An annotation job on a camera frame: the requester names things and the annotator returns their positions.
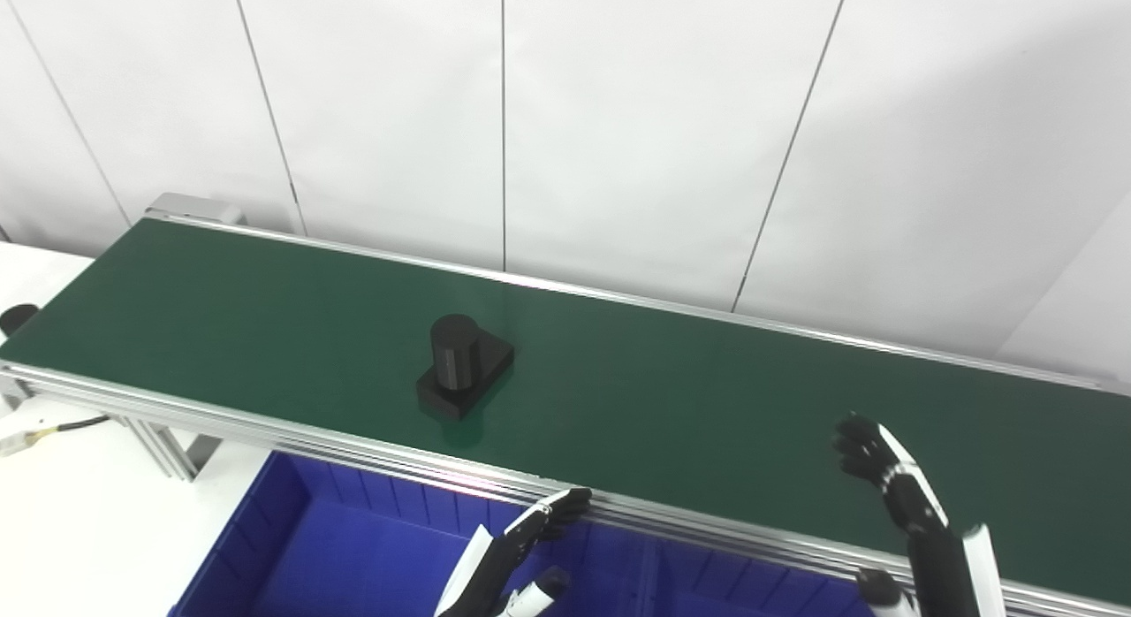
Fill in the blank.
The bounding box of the black round knob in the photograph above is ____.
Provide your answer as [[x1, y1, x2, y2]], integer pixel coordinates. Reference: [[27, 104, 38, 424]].
[[0, 304, 42, 340]]

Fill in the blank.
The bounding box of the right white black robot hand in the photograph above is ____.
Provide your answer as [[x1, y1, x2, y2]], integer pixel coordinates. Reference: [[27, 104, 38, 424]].
[[832, 413, 1009, 617]]

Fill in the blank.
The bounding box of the aluminium conveyor leg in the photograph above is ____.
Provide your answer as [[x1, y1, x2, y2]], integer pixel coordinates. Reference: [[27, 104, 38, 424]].
[[113, 412, 224, 484]]

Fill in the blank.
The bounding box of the green conveyor belt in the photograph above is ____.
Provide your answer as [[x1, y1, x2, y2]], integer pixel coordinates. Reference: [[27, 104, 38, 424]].
[[0, 193, 1131, 617]]

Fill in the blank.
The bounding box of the black cable with white connector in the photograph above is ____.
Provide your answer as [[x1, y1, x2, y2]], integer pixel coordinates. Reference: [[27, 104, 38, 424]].
[[0, 412, 112, 460]]

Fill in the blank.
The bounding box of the blue plastic bin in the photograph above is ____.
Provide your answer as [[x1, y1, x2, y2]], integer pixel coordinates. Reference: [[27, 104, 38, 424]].
[[638, 536, 876, 617], [168, 449, 659, 617]]

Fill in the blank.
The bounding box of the black cylinder-on-block part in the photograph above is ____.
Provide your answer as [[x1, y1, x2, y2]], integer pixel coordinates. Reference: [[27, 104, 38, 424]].
[[416, 314, 516, 423]]

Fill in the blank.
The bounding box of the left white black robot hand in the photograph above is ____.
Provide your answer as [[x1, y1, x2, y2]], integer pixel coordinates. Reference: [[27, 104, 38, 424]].
[[435, 487, 594, 617]]

